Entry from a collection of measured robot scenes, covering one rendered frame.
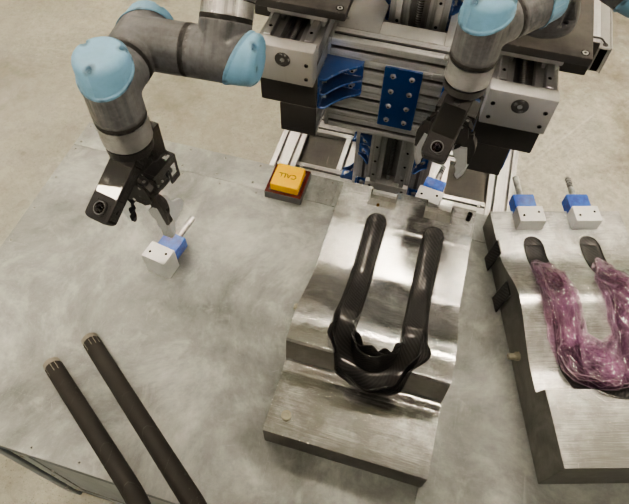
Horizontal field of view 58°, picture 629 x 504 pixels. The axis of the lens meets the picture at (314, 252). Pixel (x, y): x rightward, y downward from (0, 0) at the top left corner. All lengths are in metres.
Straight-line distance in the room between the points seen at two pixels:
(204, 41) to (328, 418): 0.59
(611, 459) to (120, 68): 0.86
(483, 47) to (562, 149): 1.74
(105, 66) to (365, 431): 0.64
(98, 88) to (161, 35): 0.12
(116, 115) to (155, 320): 0.42
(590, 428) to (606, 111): 2.08
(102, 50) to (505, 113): 0.79
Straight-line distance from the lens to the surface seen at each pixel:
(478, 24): 0.91
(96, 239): 1.23
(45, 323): 1.16
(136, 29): 0.88
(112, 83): 0.80
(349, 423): 0.94
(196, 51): 0.84
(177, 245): 1.12
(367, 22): 1.41
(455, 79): 0.97
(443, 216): 1.14
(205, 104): 2.63
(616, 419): 1.00
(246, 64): 0.82
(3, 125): 2.80
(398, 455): 0.93
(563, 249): 1.18
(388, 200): 1.14
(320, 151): 2.11
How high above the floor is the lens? 1.76
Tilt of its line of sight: 57 degrees down
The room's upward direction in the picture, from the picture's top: 2 degrees clockwise
